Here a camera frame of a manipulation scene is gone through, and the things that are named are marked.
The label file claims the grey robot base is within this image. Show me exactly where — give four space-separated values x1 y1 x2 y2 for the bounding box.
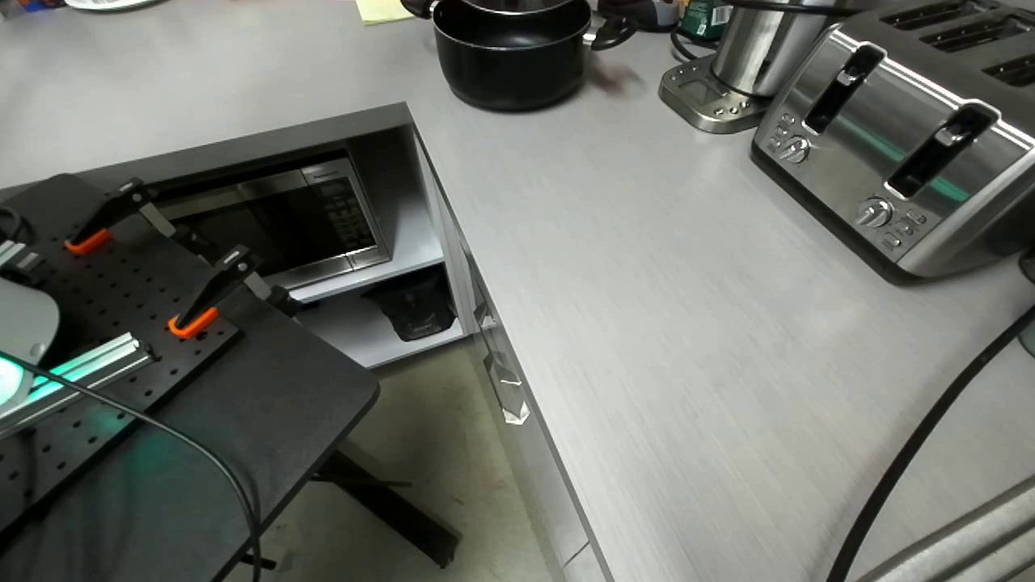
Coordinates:
0 273 61 369

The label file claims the black bag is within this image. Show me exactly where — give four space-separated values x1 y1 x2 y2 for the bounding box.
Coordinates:
368 276 460 343

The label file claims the steel appliance base with buttons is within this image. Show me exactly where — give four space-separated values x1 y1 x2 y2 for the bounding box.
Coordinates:
656 57 773 137

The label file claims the black table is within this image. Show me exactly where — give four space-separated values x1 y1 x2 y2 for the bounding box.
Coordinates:
0 171 467 582

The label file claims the yellow sticky note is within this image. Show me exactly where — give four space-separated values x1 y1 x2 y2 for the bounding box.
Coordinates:
354 0 414 27

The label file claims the green can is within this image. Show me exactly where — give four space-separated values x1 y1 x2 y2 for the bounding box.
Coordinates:
680 0 737 42

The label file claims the stainless steel jug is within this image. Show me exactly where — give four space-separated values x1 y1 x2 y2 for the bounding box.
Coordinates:
709 0 837 100

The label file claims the stainless steel four-slot toaster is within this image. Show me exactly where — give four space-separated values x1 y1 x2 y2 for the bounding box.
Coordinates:
751 0 1035 286

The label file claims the black perforated breadboard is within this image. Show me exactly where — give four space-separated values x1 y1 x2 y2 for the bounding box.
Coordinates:
0 171 243 529

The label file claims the white object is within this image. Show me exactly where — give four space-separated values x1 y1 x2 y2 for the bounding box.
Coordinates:
61 0 158 12

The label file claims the silver metal bar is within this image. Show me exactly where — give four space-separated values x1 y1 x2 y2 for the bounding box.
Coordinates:
853 479 1035 582

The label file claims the metal cabinet door handle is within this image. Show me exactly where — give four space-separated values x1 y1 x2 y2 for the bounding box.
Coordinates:
480 305 535 426

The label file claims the black pot with loop handle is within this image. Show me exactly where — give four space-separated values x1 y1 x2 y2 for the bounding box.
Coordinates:
431 0 642 114

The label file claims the black appliance power cord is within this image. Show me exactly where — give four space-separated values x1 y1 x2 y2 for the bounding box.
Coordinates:
668 27 723 64

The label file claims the black clamp with orange handle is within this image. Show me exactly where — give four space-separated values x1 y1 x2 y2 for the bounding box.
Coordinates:
61 179 207 259
166 247 302 343

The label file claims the thin black cable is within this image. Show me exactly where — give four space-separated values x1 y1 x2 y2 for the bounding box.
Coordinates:
0 350 270 582

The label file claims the thick black cable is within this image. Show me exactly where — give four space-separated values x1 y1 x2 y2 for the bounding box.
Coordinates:
821 305 1035 582

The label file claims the aluminium extrusion rail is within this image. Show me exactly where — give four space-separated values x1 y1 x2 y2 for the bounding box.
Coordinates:
0 330 155 430

